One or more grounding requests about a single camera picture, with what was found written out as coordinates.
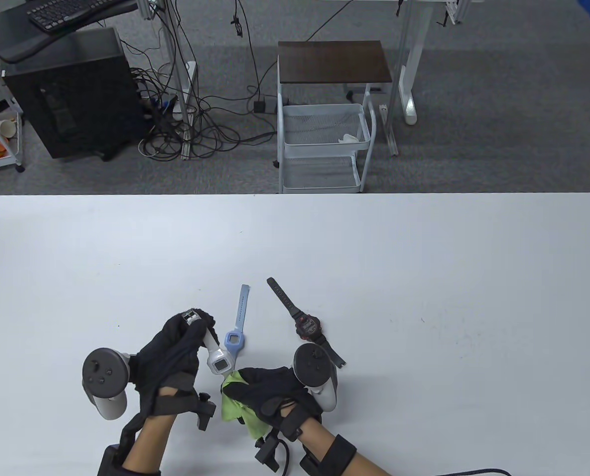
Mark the white wire shelf cart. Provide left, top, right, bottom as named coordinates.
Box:
left=0, top=61, right=26, bottom=174

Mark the tangle of black cables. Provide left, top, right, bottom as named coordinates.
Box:
left=124, top=30, right=278, bottom=162

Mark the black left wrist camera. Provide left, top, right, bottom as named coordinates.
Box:
left=195, top=392, right=217, bottom=431

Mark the white digital wristwatch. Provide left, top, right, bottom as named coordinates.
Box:
left=183, top=308, right=239, bottom=378

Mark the black computer tower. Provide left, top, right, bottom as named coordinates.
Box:
left=3, top=27, right=150, bottom=162

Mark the green cleaning cloth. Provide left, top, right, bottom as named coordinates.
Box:
left=220, top=372, right=271, bottom=440

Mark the black desk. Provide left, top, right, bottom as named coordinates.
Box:
left=0, top=0, right=152, bottom=64

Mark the person's right hand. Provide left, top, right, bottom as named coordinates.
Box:
left=222, top=366, right=324, bottom=440

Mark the white desk leg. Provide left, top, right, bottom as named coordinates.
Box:
left=397, top=0, right=433, bottom=126

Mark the black keyboard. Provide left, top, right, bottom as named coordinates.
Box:
left=26, top=0, right=138, bottom=33

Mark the aluminium frame leg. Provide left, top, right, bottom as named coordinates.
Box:
left=145, top=0, right=198, bottom=161

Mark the black cable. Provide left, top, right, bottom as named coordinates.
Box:
left=434, top=468, right=513, bottom=476

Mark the person's right forearm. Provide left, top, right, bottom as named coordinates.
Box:
left=295, top=420, right=391, bottom=476

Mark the black and red digital wristwatch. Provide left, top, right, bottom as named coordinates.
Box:
left=266, top=277, right=347, bottom=368

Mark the grey right hand controller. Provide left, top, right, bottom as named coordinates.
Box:
left=293, top=343, right=339, bottom=413

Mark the white cart with brown top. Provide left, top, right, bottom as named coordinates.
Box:
left=274, top=41, right=393, bottom=195

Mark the grey left hand controller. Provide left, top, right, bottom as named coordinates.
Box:
left=81, top=348, right=130, bottom=421

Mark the person's left hand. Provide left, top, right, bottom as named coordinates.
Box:
left=128, top=308, right=217, bottom=420

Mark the light blue digital wristwatch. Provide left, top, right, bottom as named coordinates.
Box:
left=224, top=284, right=252, bottom=370

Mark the grey hand controller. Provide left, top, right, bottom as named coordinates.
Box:
left=293, top=343, right=339, bottom=413
left=81, top=348, right=130, bottom=421

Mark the person's left forearm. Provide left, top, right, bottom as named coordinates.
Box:
left=121, top=414, right=177, bottom=476

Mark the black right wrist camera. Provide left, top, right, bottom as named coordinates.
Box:
left=255, top=430, right=291, bottom=473

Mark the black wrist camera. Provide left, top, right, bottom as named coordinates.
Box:
left=195, top=392, right=217, bottom=431
left=255, top=430, right=291, bottom=473

